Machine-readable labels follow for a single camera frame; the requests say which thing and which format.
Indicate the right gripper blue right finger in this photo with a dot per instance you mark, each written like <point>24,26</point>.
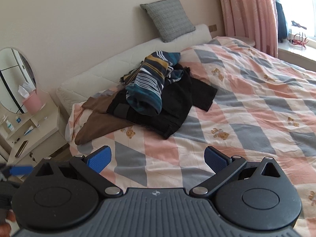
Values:
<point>215,159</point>

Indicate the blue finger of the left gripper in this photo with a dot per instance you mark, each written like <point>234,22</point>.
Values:
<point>15,170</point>

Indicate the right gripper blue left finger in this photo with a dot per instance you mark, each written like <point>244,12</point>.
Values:
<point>99,159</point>

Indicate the teal striped knit garment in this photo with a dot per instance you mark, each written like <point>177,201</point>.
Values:
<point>144,85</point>

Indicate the white dressing table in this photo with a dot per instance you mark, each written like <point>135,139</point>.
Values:
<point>47,137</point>

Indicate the brown garment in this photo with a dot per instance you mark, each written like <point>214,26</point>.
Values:
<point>99,122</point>

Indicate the white tube on shelf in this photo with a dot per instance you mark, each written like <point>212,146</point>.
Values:
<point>29,130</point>

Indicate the white pump bottle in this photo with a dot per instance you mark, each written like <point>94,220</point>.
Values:
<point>9,125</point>

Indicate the pink tissue bucket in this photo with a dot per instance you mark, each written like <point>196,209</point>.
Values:
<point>31,99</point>

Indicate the pink grey checked bedspread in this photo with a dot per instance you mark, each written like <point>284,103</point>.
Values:
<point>263,107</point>

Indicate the black garment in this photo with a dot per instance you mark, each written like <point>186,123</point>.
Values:
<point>177,100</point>

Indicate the white upholstered headboard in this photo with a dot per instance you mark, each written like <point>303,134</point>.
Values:
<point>107,73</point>

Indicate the oval mirror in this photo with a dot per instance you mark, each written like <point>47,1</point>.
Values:
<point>15,70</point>

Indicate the blue bag on windowsill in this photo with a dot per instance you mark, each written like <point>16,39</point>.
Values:
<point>282,23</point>

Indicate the grey plaid pillow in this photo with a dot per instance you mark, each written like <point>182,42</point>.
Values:
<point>170,19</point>

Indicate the pink curtain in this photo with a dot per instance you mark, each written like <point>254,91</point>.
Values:
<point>254,19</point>

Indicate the red wire rack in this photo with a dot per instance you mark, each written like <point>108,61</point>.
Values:
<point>299,39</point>

